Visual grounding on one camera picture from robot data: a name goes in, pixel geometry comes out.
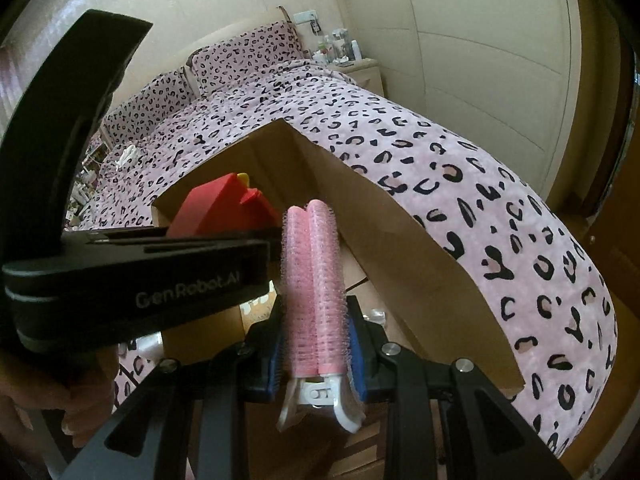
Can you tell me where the brown cardboard box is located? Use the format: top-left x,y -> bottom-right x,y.
150,119 -> 525,480

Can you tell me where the cream wardrobe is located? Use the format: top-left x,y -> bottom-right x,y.
345,0 -> 596,201

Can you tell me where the person's left hand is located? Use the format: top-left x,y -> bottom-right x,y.
0,345 -> 121,441

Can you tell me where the light wooden headboard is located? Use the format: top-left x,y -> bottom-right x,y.
97,5 -> 306,136

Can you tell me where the brown wooden door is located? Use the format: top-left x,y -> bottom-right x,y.
550,0 -> 640,480

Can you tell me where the cluttered bedside shelf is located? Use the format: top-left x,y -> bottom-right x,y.
65,140 -> 108,231

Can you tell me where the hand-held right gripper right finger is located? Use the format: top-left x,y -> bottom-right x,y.
344,295 -> 573,480

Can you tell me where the white curtain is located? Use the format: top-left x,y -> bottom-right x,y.
0,0 -> 101,126

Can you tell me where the light wooden nightstand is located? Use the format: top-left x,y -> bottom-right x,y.
332,57 -> 386,98

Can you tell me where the leopard print bed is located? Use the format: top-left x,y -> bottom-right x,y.
65,62 -> 618,461

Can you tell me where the yellow bear print box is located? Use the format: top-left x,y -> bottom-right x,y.
240,285 -> 278,331

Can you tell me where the leopard print pillow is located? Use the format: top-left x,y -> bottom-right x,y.
102,71 -> 193,146
192,20 -> 301,98

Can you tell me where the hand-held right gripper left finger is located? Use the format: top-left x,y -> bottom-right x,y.
67,305 -> 288,480

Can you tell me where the pink hair roller clip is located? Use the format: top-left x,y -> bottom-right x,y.
276,200 -> 368,433

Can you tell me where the red box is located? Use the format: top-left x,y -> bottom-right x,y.
166,172 -> 281,238

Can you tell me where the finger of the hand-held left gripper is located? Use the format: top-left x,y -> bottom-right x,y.
65,224 -> 283,263

